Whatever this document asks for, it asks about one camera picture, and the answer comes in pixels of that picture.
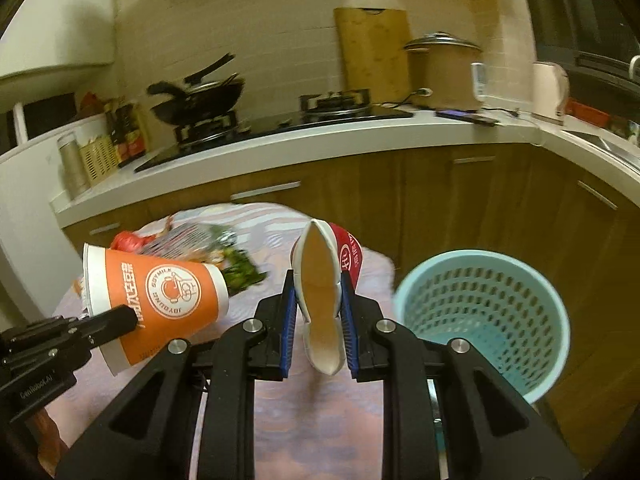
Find orange paper cup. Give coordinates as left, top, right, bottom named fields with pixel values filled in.
left=82, top=244, right=229, bottom=376

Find clear plastic wrapper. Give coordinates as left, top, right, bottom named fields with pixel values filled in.
left=139, top=223, right=236, bottom=264

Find large bok choy piece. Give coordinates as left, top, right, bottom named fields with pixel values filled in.
left=221, top=247, right=267, bottom=296

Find crushed red white paper cup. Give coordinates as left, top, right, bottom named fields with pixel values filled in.
left=291, top=219, right=362, bottom=376

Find red plastic bag trash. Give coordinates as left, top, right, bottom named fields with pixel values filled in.
left=110, top=231, right=155, bottom=252

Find light blue perforated trash basket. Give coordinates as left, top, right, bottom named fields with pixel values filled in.
left=394, top=249, right=570, bottom=404

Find wooden kitchen cabinets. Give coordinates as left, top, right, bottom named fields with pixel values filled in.
left=60, top=144, right=639, bottom=467

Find metal canister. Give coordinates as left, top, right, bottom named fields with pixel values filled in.
left=56, top=131, right=90, bottom=200

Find woven wicker basket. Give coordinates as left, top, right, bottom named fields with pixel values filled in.
left=79, top=134, right=118, bottom=186

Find dark sauce bottle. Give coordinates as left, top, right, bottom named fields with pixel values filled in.
left=105, top=103, right=146, bottom=167

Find black wok with lid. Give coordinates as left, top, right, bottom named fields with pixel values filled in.
left=146, top=53, right=244, bottom=127

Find black gas stove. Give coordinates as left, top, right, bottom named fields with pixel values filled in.
left=134, top=89, right=413, bottom=174

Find black smartphone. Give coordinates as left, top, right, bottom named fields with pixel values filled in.
left=435, top=110, right=499, bottom=127

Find red tray on counter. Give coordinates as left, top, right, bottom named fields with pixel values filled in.
left=565, top=99, right=611, bottom=128

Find white electric kettle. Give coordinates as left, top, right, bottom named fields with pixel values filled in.
left=532, top=62, right=570, bottom=125

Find brown rice cooker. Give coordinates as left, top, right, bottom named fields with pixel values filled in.
left=404, top=32, right=486, bottom=112

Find wooden cutting board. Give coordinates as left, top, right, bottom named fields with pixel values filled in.
left=333, top=8, right=411, bottom=103

